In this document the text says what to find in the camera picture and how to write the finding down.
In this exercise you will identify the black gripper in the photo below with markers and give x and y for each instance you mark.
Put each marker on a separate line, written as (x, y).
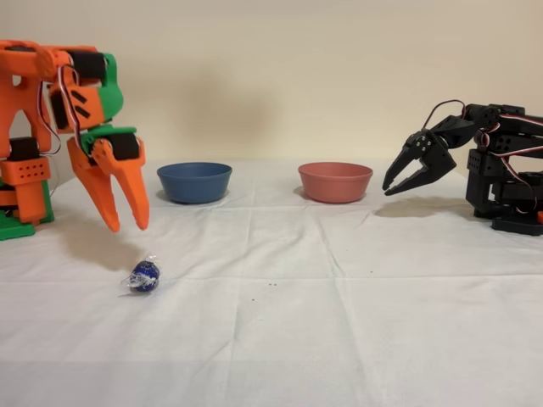
(439, 154)

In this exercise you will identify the orange green gripper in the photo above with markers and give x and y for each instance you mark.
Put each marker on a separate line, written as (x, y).
(123, 147)

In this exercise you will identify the blue foil-wrapped candy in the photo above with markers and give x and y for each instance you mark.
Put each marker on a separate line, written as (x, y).
(145, 276)

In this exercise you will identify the orange green robot arm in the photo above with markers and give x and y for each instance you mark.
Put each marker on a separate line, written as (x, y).
(25, 110)

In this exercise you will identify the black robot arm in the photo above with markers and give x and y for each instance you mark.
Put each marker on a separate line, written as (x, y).
(505, 169)

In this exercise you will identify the blue bowl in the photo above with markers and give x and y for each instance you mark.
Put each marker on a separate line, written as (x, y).
(194, 184)

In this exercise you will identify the pink bowl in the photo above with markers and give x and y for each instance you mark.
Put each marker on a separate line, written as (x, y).
(335, 183)

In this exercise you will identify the white tablecloth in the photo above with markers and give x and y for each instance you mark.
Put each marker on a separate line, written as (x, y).
(271, 318)

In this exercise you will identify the green base plate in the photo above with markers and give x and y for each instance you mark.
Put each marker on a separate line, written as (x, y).
(15, 229)

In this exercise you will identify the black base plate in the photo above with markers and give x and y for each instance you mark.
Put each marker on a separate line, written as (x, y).
(517, 225)

